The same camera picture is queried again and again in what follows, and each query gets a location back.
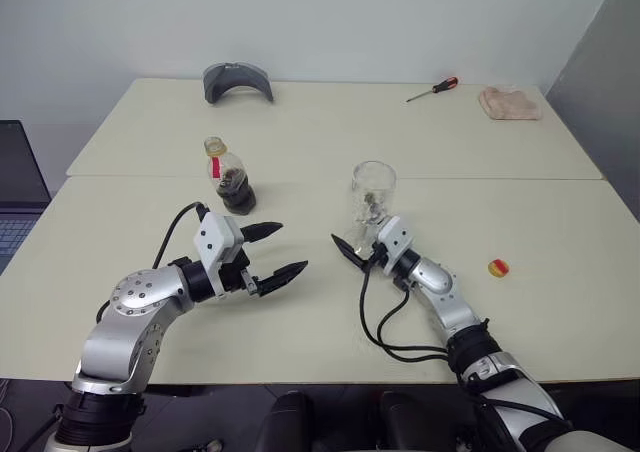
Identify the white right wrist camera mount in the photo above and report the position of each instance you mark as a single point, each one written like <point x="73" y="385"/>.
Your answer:
<point x="395" y="242"/>

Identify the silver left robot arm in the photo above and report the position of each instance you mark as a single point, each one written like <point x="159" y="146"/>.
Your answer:
<point x="125" y="322"/>

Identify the plastic bottle with dark drink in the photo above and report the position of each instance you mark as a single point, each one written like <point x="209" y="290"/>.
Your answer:
<point x="237" y="197"/>

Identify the pink folded towel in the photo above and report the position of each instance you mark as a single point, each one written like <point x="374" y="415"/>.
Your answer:
<point x="510" y="104"/>

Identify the clear plastic cup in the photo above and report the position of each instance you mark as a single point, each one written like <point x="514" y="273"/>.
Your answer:
<point x="372" y="187"/>

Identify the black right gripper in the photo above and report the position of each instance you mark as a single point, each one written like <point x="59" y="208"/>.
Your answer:
<point x="379" y="257"/>

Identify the dark laptop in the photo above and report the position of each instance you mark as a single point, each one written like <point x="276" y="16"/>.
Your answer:
<point x="17" y="182"/>

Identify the dark rounded shape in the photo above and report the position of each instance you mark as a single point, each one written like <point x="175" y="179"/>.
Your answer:
<point x="292" y="422"/>
<point x="400" y="422"/>

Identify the small red yellow ball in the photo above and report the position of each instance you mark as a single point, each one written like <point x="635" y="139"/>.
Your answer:
<point x="499" y="268"/>

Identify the grey curved headrest object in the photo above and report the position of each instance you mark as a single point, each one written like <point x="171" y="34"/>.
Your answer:
<point x="220" y="79"/>

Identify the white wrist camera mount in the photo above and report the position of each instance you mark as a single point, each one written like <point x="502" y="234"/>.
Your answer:
<point x="215" y="242"/>
<point x="395" y="242"/>

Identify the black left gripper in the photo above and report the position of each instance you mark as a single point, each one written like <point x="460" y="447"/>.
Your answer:
<point x="235" y="274"/>

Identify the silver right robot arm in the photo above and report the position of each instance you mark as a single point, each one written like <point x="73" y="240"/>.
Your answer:
<point x="450" y="297"/>

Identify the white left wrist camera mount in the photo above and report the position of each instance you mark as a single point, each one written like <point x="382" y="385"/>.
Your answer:
<point x="215" y="242"/>

